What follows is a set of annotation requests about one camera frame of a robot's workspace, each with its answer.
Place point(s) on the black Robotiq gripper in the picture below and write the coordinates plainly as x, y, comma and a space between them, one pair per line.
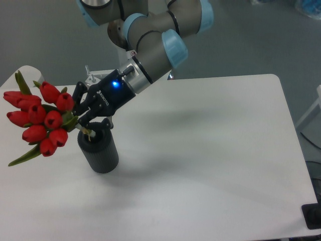
102, 99

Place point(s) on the red tulip bouquet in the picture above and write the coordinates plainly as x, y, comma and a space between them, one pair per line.
46, 119

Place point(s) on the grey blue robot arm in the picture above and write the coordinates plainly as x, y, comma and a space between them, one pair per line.
158, 44

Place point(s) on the dark grey ribbed vase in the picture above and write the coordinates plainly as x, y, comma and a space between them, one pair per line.
100, 151

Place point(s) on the white chair back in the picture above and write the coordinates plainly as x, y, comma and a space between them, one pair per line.
29, 73

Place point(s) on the white furniture leg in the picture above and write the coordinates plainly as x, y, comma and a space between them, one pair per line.
310, 114

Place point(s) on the blue plastic bag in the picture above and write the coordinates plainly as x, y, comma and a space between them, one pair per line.
310, 8

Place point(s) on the black device at table edge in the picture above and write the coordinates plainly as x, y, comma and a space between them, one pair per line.
311, 213

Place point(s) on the white pedestal base frame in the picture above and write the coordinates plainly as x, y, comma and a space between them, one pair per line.
94, 77

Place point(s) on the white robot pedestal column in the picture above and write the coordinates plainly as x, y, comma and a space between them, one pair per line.
119, 42

